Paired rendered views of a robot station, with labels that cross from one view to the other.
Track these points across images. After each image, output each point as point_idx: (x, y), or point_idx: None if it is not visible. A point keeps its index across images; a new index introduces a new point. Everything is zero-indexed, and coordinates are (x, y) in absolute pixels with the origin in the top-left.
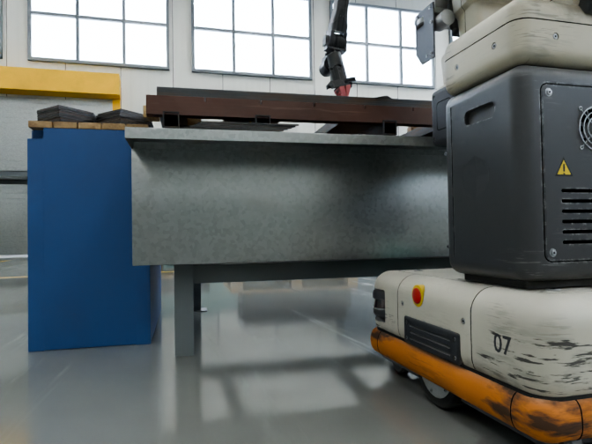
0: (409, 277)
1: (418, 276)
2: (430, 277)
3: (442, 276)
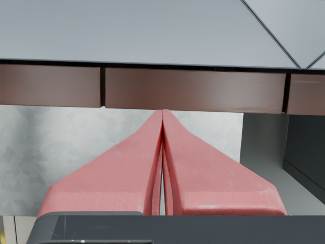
0: (5, 217)
1: (9, 225)
2: (11, 240)
3: (24, 236)
